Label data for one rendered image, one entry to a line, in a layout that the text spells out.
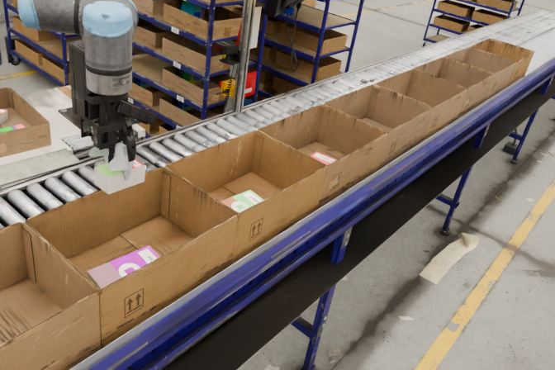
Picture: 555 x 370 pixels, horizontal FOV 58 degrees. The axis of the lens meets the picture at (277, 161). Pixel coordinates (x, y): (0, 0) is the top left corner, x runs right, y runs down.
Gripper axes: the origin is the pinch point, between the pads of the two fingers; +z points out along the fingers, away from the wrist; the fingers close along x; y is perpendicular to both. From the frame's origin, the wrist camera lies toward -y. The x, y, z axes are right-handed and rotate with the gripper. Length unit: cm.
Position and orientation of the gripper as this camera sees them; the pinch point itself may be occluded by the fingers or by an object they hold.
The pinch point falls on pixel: (120, 168)
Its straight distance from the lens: 122.1
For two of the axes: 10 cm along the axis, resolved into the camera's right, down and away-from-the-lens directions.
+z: -1.4, 8.6, 4.9
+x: 7.6, 4.1, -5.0
